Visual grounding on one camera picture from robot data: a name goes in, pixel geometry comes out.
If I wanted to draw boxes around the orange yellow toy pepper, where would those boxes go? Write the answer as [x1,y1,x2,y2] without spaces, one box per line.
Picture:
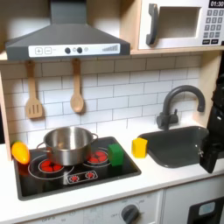
[10,141,31,165]

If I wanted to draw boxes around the black dishwasher panel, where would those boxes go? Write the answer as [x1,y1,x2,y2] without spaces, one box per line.
[186,196,224,224]

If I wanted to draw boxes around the wooden spoon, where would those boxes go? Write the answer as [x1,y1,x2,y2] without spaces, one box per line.
[69,58,86,114]

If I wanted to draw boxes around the grey range hood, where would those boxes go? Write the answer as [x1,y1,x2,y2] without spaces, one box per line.
[4,0,131,61]

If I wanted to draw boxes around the green block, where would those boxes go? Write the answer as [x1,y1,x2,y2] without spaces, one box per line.
[108,143,125,167]

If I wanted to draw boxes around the white toy microwave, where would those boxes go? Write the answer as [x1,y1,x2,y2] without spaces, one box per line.
[137,0,224,51]

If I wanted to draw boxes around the dark grey sink basin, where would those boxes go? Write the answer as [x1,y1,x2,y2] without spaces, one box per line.
[137,125,224,169]

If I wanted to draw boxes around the black toy stove top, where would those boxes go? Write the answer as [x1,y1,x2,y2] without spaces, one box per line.
[13,136,143,201]

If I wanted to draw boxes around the dark grey tap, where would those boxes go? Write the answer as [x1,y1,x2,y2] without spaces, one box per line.
[156,84,207,131]

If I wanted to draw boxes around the wooden slotted spatula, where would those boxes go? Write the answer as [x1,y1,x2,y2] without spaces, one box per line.
[24,60,45,120]

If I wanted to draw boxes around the yellow block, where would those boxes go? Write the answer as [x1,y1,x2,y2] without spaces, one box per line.
[131,137,149,159]

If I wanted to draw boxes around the grey oven knob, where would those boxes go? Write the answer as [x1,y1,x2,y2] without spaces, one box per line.
[121,204,140,224]

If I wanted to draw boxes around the steel pot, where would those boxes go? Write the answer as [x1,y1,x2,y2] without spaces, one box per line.
[36,126,99,166]

